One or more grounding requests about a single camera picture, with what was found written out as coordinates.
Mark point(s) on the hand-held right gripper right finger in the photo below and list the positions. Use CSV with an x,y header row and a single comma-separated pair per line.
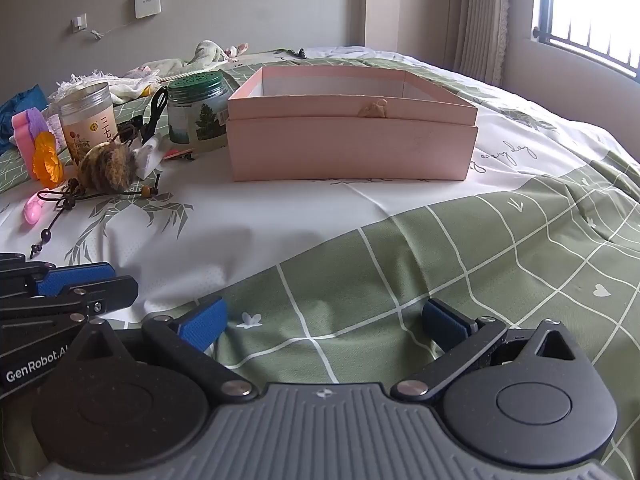
x,y
444,322

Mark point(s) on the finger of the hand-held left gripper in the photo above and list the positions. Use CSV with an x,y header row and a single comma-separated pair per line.
x,y
107,295
75,277

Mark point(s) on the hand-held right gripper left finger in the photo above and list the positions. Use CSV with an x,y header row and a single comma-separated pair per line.
x,y
206,324

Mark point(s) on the pink purple plush toy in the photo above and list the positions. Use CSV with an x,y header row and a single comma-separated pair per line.
x,y
27,130

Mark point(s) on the pink cardboard box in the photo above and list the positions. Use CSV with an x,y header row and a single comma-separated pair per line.
x,y
350,145

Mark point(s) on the green white printed bed cover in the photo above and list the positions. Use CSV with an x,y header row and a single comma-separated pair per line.
x,y
400,240

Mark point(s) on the orange flower toy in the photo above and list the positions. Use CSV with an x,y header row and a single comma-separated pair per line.
x,y
47,160

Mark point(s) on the white folded tissue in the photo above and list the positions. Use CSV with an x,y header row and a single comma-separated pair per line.
x,y
149,157

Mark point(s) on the red flat packet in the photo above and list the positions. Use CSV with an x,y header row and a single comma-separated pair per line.
x,y
177,153

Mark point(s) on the floral jar with wooden lid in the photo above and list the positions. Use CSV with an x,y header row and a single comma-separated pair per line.
x,y
87,120

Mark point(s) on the blue cloth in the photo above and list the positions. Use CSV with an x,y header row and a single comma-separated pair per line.
x,y
22,105

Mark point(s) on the white fluffy cloth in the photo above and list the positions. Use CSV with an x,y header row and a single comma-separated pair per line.
x,y
100,80

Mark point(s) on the green lid glass jar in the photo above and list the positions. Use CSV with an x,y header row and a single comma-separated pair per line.
x,y
196,110

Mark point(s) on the white plush towel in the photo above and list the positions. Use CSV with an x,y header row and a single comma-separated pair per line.
x,y
212,55

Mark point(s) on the black hair clip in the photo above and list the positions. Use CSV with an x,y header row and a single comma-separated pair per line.
x,y
300,52

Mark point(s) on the beige curtain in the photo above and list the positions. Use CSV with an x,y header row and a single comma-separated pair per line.
x,y
480,15

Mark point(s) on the window with metal grille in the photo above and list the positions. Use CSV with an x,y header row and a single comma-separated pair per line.
x,y
590,5

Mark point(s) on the white wall socket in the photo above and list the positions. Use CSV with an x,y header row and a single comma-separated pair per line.
x,y
79,22

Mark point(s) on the white wall thermostat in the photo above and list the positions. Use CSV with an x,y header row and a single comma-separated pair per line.
x,y
147,1

